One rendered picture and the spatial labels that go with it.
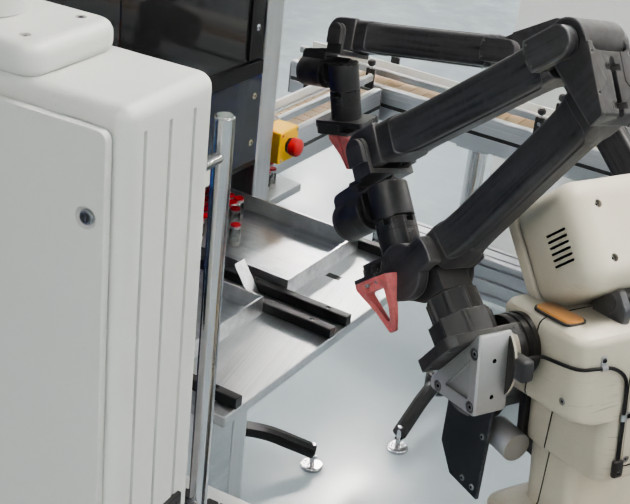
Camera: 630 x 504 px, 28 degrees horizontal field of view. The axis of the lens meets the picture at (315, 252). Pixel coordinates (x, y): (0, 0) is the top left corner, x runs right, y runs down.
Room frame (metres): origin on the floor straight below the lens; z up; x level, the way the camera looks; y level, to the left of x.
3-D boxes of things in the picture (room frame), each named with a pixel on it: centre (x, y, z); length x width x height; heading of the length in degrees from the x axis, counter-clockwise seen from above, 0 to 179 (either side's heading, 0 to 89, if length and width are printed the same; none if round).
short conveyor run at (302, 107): (2.81, 0.09, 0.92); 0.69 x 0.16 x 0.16; 151
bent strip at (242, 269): (1.99, 0.08, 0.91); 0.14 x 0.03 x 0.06; 60
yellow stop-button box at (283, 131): (2.49, 0.11, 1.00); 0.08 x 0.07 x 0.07; 61
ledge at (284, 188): (2.53, 0.14, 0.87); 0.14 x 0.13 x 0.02; 61
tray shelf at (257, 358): (2.03, 0.15, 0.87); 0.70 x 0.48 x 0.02; 151
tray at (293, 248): (2.22, 0.13, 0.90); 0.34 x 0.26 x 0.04; 61
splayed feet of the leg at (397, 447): (3.02, -0.39, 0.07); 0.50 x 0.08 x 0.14; 151
